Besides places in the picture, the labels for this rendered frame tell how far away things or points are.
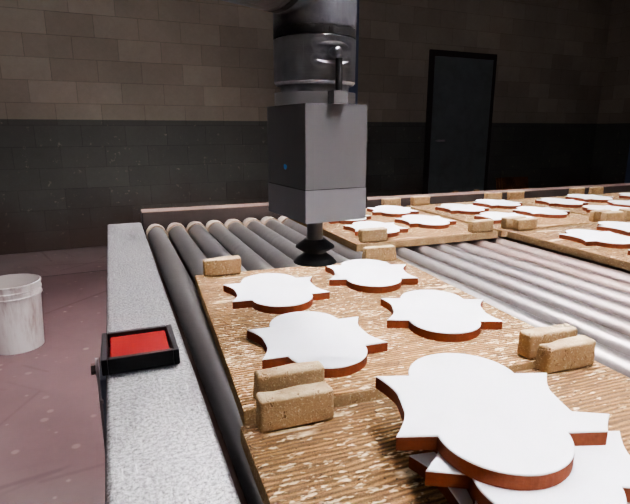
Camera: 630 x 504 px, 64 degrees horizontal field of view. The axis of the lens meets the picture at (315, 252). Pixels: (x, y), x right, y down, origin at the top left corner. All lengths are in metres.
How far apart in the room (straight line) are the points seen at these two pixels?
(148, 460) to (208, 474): 0.05
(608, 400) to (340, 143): 0.31
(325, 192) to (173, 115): 5.13
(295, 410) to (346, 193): 0.19
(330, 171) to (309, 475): 0.25
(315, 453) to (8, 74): 5.28
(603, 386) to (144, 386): 0.42
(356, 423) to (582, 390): 0.21
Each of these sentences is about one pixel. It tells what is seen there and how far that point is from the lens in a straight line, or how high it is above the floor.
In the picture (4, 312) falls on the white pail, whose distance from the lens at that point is 3.06.
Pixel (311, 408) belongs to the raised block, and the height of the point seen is 0.95.
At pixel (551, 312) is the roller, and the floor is 0.92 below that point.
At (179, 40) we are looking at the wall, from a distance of 5.64.
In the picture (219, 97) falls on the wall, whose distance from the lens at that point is 5.67.
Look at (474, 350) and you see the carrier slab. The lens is 0.55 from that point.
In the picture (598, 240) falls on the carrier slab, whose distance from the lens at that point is 1.12.
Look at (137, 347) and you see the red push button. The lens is 0.58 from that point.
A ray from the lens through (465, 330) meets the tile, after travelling 0.57.
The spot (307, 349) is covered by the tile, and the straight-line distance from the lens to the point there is 0.50.
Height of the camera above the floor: 1.15
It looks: 14 degrees down
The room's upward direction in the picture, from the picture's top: straight up
